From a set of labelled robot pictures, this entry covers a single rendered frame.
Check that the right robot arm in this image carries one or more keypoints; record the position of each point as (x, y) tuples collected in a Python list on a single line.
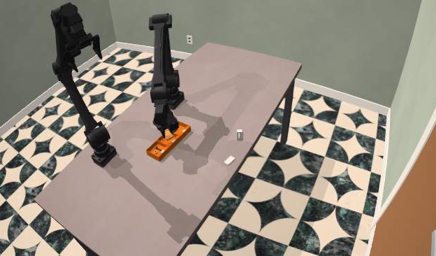
[(71, 21)]

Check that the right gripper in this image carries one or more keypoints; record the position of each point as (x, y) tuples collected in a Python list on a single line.
[(73, 49)]

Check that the orange rack of bins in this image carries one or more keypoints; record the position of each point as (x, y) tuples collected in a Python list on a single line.
[(167, 146)]

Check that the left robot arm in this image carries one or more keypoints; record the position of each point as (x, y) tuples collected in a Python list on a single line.
[(163, 77)]

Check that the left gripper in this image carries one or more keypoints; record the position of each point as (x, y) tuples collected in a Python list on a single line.
[(161, 129)]

